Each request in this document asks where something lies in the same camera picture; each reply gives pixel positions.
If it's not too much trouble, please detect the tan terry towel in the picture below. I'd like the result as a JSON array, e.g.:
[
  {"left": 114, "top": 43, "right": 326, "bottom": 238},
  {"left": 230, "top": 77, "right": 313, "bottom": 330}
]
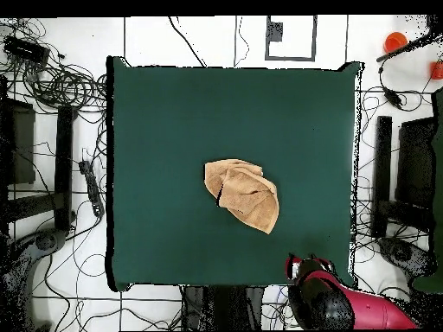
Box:
[{"left": 203, "top": 158, "right": 280, "bottom": 235}]

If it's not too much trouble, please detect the black flat bar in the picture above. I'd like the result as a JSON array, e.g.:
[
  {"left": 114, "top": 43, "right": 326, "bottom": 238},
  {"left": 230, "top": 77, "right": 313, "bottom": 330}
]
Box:
[
  {"left": 371, "top": 115, "right": 393, "bottom": 238},
  {"left": 54, "top": 105, "right": 75, "bottom": 231}
]

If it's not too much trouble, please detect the black flat panel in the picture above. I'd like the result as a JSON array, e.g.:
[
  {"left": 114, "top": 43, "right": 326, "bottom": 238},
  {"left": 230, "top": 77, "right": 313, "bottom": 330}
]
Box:
[
  {"left": 395, "top": 117, "right": 437, "bottom": 208},
  {"left": 0, "top": 98, "right": 36, "bottom": 186}
]

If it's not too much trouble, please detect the grey chair base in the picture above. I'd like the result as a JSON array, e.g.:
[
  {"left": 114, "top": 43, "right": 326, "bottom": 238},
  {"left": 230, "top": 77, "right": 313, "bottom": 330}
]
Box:
[
  {"left": 378, "top": 236, "right": 435, "bottom": 278},
  {"left": 0, "top": 227, "right": 67, "bottom": 331}
]

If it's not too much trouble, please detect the dark green table cloth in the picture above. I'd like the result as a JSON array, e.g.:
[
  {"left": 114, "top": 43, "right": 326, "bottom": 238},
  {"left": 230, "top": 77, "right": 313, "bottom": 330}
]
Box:
[{"left": 105, "top": 55, "right": 364, "bottom": 292}]

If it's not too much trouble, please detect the black power strip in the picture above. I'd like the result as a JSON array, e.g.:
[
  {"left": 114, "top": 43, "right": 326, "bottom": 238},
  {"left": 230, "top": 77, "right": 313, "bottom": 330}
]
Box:
[{"left": 78, "top": 160, "right": 106, "bottom": 218}]

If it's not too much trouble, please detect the dark grey square patch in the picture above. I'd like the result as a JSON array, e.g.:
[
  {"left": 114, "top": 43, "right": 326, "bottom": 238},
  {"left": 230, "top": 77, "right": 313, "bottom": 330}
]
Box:
[{"left": 266, "top": 21, "right": 284, "bottom": 42}]

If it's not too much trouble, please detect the black thin rod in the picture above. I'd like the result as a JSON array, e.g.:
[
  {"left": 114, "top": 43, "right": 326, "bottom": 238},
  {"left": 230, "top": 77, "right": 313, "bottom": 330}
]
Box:
[{"left": 376, "top": 32, "right": 443, "bottom": 63}]

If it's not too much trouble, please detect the black cross beam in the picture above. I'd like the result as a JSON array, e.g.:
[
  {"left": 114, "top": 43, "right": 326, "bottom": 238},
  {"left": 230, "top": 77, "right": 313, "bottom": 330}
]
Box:
[{"left": 6, "top": 192, "right": 65, "bottom": 222}]

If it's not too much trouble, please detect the black box device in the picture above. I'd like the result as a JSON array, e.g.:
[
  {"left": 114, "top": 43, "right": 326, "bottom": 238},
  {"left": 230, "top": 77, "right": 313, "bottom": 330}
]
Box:
[{"left": 3, "top": 35, "right": 51, "bottom": 65}]

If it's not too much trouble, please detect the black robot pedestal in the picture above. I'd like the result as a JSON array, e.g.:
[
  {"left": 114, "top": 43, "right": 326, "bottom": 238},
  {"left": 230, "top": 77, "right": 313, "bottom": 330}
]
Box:
[{"left": 181, "top": 284, "right": 266, "bottom": 331}]

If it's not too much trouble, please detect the black power adapter with cable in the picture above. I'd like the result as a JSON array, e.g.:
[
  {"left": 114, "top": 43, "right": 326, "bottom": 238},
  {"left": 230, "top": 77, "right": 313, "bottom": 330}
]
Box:
[{"left": 378, "top": 65, "right": 406, "bottom": 110}]

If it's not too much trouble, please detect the grey square frame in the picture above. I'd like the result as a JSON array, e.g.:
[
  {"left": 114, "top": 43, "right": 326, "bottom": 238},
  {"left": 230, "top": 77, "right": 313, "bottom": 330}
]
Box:
[{"left": 265, "top": 15, "right": 318, "bottom": 62}]

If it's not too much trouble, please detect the thin black cable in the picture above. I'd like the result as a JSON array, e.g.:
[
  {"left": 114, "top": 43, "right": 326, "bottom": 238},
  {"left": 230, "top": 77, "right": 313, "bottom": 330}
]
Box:
[{"left": 234, "top": 15, "right": 251, "bottom": 67}]

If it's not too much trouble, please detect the black long cable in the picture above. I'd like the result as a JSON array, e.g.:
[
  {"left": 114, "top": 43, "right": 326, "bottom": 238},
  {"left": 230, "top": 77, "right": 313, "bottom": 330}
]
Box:
[{"left": 168, "top": 16, "right": 208, "bottom": 67}]

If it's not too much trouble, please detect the tangle of black cables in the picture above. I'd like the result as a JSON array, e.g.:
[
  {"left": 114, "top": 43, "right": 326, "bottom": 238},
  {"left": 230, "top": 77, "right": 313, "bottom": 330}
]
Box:
[{"left": 20, "top": 60, "right": 108, "bottom": 113}]

